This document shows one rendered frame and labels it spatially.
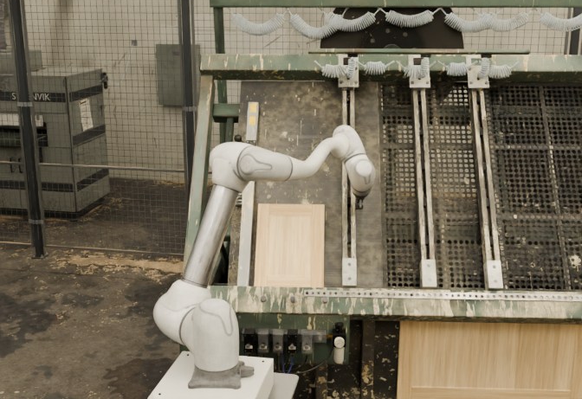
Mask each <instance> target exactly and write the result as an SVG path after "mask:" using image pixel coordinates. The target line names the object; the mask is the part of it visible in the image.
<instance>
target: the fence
mask: <svg viewBox="0 0 582 399"><path fill-rule="evenodd" d="M250 104H256V113H251V112H250ZM258 115H259V103H258V102H249V108H248V123H247V137H246V140H256V146H257V131H258ZM249 116H255V125H250V124H249ZM254 194H255V182H251V181H250V182H249V184H248V185H247V186H246V188H245V189H244V191H243V194H242V220H241V234H240V249H239V263H238V277H237V285H238V286H249V275H250V259H251V242H252V227H253V210H254Z"/></svg>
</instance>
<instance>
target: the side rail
mask: <svg viewBox="0 0 582 399"><path fill-rule="evenodd" d="M215 90H216V86H215V82H214V79H213V76H201V84H200V94H199V102H198V112H197V129H196V138H195V148H194V157H193V166H192V175H191V193H190V201H189V211H188V220H187V229H186V238H185V248H184V265H183V274H184V270H185V267H186V264H187V261H188V259H189V256H190V254H191V250H192V247H193V244H194V241H195V239H196V236H197V232H198V229H199V226H200V223H201V221H202V219H203V216H204V212H205V203H206V192H207V182H208V171H209V161H210V160H209V159H210V141H211V131H212V120H213V105H214V100H215ZM183 274H182V277H183Z"/></svg>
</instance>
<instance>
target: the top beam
mask: <svg viewBox="0 0 582 399"><path fill-rule="evenodd" d="M487 59H488V61H490V62H487V63H489V64H487V65H489V66H491V65H495V66H502V65H507V66H508V67H510V68H511V67H512V66H513V65H514V64H515V63H516V62H517V61H519V63H518V64H517V65H516V66H514V67H513V68H512V70H510V71H511V75H509V77H507V78H504V76H503V79H502V78H500V79H498V77H497V79H496V78H494V79H493V78H492V77H491V78H489V76H488V81H556V82H582V55H492V57H491V58H487ZM314 61H317V62H318V63H319V64H320V65H321V66H322V67H325V66H326V64H327V65H328V64H329V65H331V66H332V65H333V66H334V65H335V66H336V65H339V55H304V54H201V57H200V66H199V71H200V74H201V76H202V74H211V75H212V76H214V78H215V80H339V78H337V77H336V75H335V78H331V75H330V76H329V78H328V77H326V76H325V74H326V73H325V74H324V75H322V74H323V72H324V71H323V72H321V70H322V68H321V67H320V66H319V65H318V64H317V63H315V62H314ZM379 61H381V62H382V64H385V65H387V64H389V63H390V62H392V61H395V62H393V63H392V64H391V65H389V66H387V67H386V68H385V72H384V71H383V68H382V71H383V74H381V71H380V74H376V68H375V75H373V70H372V75H371V71H370V74H368V71H369V68H368V71H367V74H366V73H365V71H366V70H364V68H365V67H363V66H361V65H360V64H359V80H387V81H410V77H409V76H408V77H407V74H408V72H409V70H408V72H407V74H406V76H404V74H405V72H406V70H407V69H406V70H405V72H404V69H403V68H402V67H401V66H400V65H399V64H398V63H397V61H398V62H399V63H400V64H401V65H402V66H403V67H407V66H408V65H409V60H408V55H359V62H360V63H361V64H363V65H366V64H367V62H379ZM434 61H436V63H434V64H433V65H432V66H431V67H430V81H468V74H467V73H466V75H463V76H461V74H460V76H458V74H457V76H456V73H455V76H453V75H449V74H447V73H448V71H446V67H444V66H443V65H441V64H440V63H439V62H438V61H440V62H441V63H442V64H444V65H445V66H448V65H449V64H450V63H452V62H454V63H463V62H464V63H465V65H467V64H466V55H431V57H429V65H430V64H432V63H433V62H434ZM327 76H328V74H327Z"/></svg>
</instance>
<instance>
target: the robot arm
mask: <svg viewBox="0 0 582 399"><path fill-rule="evenodd" d="M329 152H331V153H332V154H333V155H334V156H335V157H336V158H338V159H339V160H340V161H343V163H344V165H345V167H346V171H347V174H348V176H349V179H350V181H351V189H352V193H353V194H354V195H355V196H356V200H357V201H356V203H355V209H363V207H364V205H363V201H364V198H365V197H367V196H368V194H369V193H370V191H371V189H372V185H373V183H374V180H375V175H376V171H375V168H374V165H373V164H372V162H371V161H370V160H369V159H368V157H367V156H366V154H365V148H364V146H363V144H362V142H361V140H360V138H359V135H358V134H357V133H356V132H355V131H354V130H353V129H352V128H351V127H350V126H349V125H340V126H338V127H337V128H336V129H335V130H334V132H333V137H332V138H327V139H325V140H323V141H322V142H321V143H320V144H319V145H318V146H317V147H316V149H315V150H314V151H313V153H312V154H311V155H310V156H309V158H308V159H307V160H306V161H300V160H298V159H296V158H291V157H290V156H288V155H284V154H280V153H278V152H272V151H269V150H266V149H263V148H260V147H257V146H253V145H250V144H245V143H239V142H227V143H223V144H220V145H218V146H217V147H215V148H214V149H213V150H212V152H211V154H210V159H209V160H210V167H211V169H212V183H213V184H214V185H213V188H212V191H211V193H210V198H209V201H208V203H207V206H206V209H205V212H204V216H203V219H202V221H201V223H200V226H199V229H198V232H197V236H196V239H195V241H194V244H193V247H192V250H191V254H190V256H189V259H188V261H187V264H186V267H185V270H184V274H183V277H182V279H181V280H177V281H176V282H174V283H173V284H172V285H171V288H170V289H169V290H168V292H167V293H165V294H164V295H163V296H161V297H160V298H159V300H158V301H157V303H156V305H155V306H154V309H153V317H154V321H155V323H156V325H157V327H158V328H159V329H160V330H161V331H162V332H163V333H164V334H165V335H166V336H167V337H168V338H170V339H172V340H174V341H176V342H177V343H180V344H182V345H185V346H186V347H187V348H188V349H189V351H190V352H191V354H193V355H194V359H195V363H194V366H195V368H194V371H193V374H192V377H191V380H190V381H189V382H188V389H240V388H241V387H242V384H241V382H240V381H241V377H245V376H253V375H254V374H255V373H254V371H255V368H254V367H251V366H246V365H245V362H244V361H239V329H238V322H237V318H236V314H235V312H234V310H233V308H232V306H231V305H230V304H229V303H227V302H226V301H225V300H223V299H212V298H211V294H210V290H209V288H207V287H208V285H209V282H210V277H211V275H212V272H213V269H214V266H215V264H216V261H217V257H218V255H219V252H220V249H221V246H222V244H223V239H224V237H225V234H226V231H227V228H228V226H229V223H230V218H231V216H232V213H233V210H234V208H235V205H236V200H237V198H238V195H239V193H241V192H242V191H244V189H245V188H246V186H247V185H248V184H249V182H250V181H251V182H273V183H274V182H285V181H289V180H295V179H302V178H306V177H311V176H312V175H313V174H314V173H316V172H317V170H318V169H319V168H320V167H321V165H322V164H323V162H324V161H325V159H326V158H327V155H328V154H329Z"/></svg>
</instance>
